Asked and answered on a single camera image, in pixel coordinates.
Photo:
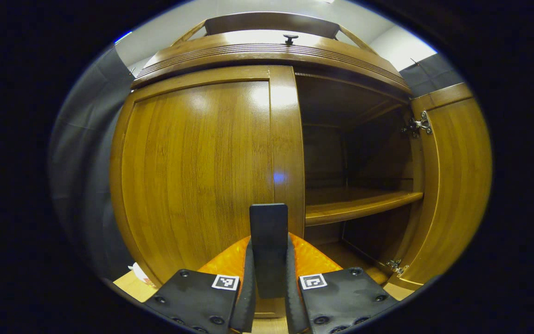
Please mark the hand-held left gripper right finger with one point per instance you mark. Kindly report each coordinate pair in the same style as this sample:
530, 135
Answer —
293, 306

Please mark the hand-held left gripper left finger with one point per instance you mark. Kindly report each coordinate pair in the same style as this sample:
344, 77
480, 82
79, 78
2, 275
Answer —
244, 301

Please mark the wooden cabinet door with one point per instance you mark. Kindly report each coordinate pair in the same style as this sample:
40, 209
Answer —
457, 185
192, 176

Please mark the wooden double-door shoe cabinet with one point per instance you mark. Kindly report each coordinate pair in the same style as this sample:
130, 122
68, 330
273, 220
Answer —
350, 153

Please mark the metal door hinge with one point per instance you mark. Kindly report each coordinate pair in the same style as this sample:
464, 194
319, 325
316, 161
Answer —
419, 124
396, 266

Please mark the small white crumpled object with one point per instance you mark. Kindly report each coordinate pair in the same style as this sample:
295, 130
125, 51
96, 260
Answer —
140, 273

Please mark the wooden inner shelf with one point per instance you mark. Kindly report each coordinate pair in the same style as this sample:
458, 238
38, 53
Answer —
350, 204

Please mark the wooden drawer with black knob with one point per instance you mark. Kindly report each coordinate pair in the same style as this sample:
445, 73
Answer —
257, 39

